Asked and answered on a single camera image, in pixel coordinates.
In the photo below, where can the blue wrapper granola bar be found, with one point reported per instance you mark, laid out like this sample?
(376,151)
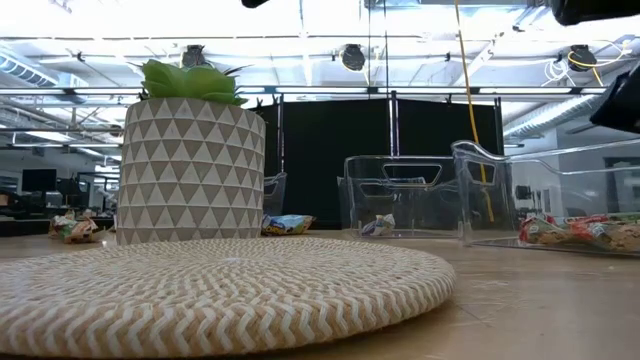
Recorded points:
(287,225)

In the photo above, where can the oatmeal bar white blue wrapper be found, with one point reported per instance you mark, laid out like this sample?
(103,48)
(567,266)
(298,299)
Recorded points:
(378,225)

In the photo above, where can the red green wrapper granola bar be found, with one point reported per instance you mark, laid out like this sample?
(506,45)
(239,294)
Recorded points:
(607,234)
(545,231)

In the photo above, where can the green tan wrapper bar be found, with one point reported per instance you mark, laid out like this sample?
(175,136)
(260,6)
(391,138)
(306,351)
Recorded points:
(74,231)

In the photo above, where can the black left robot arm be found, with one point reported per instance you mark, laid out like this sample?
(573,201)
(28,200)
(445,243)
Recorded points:
(254,3)

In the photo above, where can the wide black partition panel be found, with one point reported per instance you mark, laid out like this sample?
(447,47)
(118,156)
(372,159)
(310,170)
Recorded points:
(320,165)

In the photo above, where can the small clear plastic bin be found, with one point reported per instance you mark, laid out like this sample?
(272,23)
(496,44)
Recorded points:
(276,195)

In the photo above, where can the narrow black partition panel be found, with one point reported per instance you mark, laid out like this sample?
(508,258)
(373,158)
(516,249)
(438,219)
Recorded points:
(270,140)

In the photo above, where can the white grey triangle-pattern pot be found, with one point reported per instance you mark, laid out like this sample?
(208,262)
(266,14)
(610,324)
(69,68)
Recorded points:
(190,175)

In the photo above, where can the round woven beige placemat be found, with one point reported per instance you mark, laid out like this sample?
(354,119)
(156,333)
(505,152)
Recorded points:
(215,290)

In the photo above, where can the green artificial succulent plant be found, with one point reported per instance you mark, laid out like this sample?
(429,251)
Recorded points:
(190,82)

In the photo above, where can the large clear plastic bin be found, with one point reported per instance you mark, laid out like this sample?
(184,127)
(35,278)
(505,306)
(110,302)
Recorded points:
(500,200)

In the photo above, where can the black computer monitor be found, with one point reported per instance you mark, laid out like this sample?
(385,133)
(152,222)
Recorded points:
(39,180)

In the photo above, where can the metal partition post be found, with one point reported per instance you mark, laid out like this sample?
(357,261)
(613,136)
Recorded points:
(393,125)

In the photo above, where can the silver ventilation duct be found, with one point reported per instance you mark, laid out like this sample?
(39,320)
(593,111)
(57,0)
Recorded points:
(545,117)

